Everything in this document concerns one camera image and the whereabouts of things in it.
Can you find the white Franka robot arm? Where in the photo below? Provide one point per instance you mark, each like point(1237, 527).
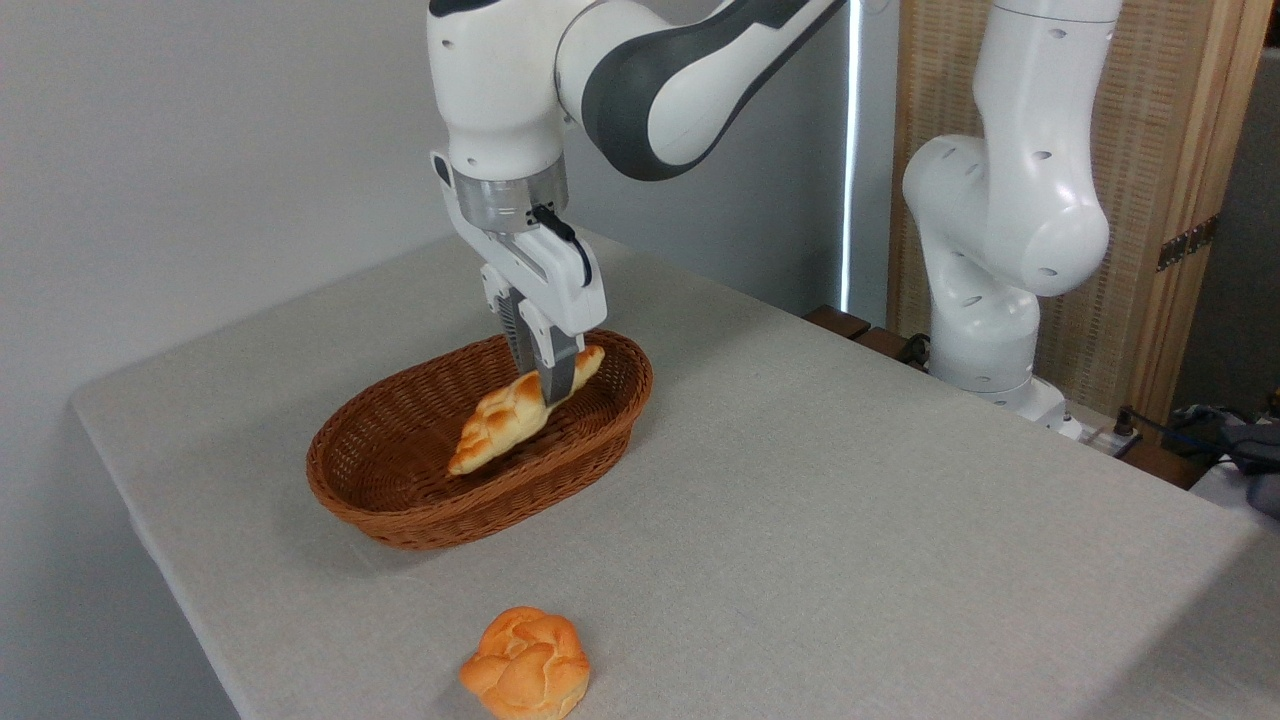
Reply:
point(1020, 200)

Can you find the metal screen hinge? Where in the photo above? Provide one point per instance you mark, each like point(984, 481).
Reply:
point(1188, 243)

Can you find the dark grey bag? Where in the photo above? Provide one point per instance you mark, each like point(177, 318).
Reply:
point(1235, 445)

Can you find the round knotted bread roll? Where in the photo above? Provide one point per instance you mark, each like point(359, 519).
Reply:
point(525, 665)

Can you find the black plug at robot base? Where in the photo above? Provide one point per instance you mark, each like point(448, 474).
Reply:
point(1126, 425)

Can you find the long braided bread loaf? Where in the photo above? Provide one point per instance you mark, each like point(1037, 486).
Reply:
point(500, 420)

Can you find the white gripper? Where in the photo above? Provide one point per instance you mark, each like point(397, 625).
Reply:
point(560, 290)

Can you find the brown wicker oval basket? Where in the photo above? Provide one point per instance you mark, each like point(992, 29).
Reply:
point(400, 510)

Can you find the bright vertical light strip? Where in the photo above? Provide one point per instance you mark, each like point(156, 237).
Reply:
point(851, 150)

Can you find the wooden rattan folding screen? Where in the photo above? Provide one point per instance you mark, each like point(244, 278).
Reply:
point(1150, 100)

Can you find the grey tablecloth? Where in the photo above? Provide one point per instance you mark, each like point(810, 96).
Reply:
point(850, 500)

